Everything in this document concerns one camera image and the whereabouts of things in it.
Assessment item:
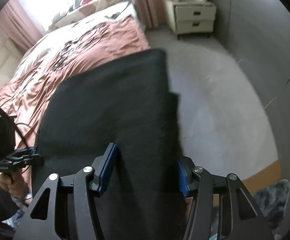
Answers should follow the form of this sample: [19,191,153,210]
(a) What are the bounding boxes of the black pants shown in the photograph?
[32,49,186,239]

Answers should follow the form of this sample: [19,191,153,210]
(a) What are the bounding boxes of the person's left hand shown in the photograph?
[0,170,29,199]

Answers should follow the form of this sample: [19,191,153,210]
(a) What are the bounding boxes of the rust orange bed blanket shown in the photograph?
[0,15,150,198]

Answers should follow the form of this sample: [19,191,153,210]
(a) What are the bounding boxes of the grey patterned trouser leg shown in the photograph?
[0,187,24,239]

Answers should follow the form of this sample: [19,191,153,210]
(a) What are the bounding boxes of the grey fluffy rug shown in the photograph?
[252,179,290,231]

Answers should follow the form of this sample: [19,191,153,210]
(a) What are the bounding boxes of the left pink curtain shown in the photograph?
[0,0,44,54]

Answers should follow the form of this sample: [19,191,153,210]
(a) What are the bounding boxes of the beige duvet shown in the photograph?
[19,1,138,68]

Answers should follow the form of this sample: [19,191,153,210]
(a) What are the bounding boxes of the bear print cushion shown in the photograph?
[48,0,132,31]

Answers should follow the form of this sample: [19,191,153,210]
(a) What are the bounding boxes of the cream bedside nightstand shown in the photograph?
[163,0,216,40]

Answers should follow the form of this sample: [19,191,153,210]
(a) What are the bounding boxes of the black cable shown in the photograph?
[0,97,36,156]

